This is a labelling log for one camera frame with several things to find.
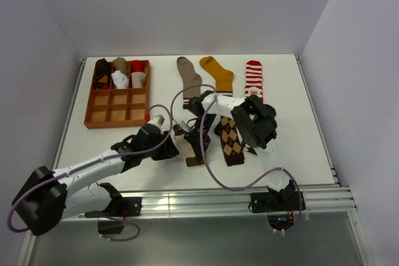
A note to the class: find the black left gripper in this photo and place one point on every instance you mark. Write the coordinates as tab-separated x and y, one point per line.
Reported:
168	150

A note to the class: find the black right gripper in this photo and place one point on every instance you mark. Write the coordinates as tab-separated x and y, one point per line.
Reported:
195	140

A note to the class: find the cream brown striped sock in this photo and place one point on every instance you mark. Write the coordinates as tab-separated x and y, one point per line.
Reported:
186	149

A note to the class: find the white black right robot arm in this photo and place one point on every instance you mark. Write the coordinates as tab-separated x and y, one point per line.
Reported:
256	123

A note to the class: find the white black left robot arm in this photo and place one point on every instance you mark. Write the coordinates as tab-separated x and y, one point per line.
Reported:
48	196

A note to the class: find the rolled cream socks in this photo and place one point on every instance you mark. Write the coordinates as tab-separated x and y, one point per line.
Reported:
138	79

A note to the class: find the rolled white socks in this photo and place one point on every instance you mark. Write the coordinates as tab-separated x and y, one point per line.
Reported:
120	80

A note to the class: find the rolled red socks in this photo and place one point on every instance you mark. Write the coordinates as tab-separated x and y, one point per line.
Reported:
137	66

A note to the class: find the rolled dark argyle socks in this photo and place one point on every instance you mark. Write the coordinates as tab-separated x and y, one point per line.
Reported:
102	75

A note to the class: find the rolled taupe socks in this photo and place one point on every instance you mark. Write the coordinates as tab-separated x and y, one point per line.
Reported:
122	65

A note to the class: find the brown argyle sock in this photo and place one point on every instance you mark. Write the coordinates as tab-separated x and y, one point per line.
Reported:
231	147

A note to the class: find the wooden compartment tray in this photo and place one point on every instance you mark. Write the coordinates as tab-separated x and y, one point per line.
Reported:
117	108

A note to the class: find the taupe sock with striped cuff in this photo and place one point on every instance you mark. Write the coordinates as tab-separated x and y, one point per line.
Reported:
191	80

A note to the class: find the mustard yellow sock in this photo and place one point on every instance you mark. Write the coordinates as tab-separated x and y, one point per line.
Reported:
223	77

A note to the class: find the navy blue sock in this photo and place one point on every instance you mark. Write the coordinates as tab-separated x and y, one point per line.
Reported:
270	111

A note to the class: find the red white striped sock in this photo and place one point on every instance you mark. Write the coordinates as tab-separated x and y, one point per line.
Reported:
254	80

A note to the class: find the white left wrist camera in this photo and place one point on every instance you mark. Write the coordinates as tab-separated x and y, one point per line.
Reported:
156	121

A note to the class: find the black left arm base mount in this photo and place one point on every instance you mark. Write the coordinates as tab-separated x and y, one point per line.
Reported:
116	215

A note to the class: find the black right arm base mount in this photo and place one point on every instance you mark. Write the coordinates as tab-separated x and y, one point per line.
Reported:
280	212

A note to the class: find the aluminium frame rail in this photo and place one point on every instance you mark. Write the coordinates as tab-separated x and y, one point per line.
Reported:
198	203

